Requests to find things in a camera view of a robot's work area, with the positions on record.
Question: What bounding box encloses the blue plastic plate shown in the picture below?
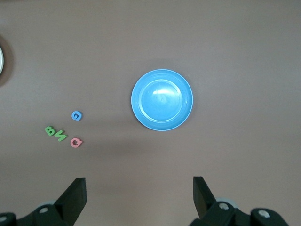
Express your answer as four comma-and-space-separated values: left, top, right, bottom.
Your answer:
130, 68, 194, 131

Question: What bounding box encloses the brown table cover mat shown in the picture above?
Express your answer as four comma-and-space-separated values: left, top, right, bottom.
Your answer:
0, 0, 301, 226

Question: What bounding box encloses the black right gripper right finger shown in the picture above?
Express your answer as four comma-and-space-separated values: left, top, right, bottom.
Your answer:
188, 176, 289, 226

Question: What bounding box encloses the green foam letter N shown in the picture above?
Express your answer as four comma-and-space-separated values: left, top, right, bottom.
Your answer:
54, 130, 68, 142

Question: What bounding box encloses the pink foam letter Q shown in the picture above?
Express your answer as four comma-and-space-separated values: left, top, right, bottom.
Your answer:
70, 137, 83, 148

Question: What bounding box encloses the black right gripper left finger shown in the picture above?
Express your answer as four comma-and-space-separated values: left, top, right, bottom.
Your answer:
0, 178, 87, 226

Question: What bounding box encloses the beige plastic plate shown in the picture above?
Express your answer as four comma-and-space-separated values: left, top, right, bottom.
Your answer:
0, 46, 5, 74

